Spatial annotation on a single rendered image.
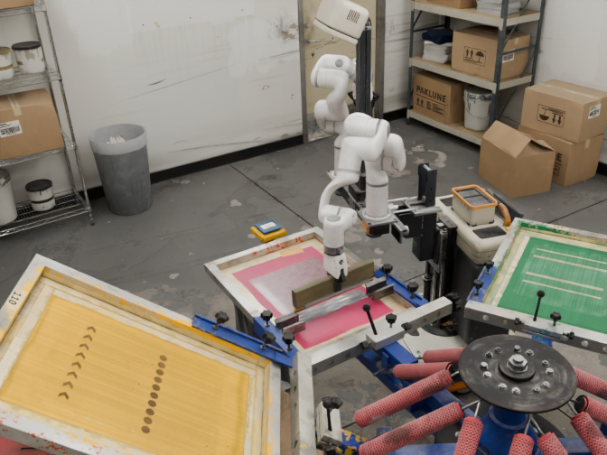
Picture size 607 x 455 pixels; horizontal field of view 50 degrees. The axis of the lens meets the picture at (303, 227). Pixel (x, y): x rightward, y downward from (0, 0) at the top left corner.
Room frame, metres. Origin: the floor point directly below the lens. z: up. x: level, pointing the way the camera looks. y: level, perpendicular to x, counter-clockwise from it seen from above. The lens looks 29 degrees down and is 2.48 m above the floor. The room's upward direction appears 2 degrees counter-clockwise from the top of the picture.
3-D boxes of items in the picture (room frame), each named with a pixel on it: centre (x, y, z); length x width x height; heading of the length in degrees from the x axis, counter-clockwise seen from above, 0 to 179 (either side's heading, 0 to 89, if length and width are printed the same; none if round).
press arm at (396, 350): (1.72, -0.29, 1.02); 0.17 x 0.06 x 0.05; 30
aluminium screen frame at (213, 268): (2.20, -0.01, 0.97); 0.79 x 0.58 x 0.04; 30
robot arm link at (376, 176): (2.50, -0.33, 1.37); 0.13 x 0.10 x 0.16; 65
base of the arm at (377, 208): (2.51, -0.34, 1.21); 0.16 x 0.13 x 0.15; 104
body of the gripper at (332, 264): (2.04, -0.11, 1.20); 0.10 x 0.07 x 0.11; 30
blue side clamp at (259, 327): (1.86, 0.11, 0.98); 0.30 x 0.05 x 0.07; 30
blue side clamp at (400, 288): (2.14, -0.37, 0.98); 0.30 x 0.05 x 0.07; 30
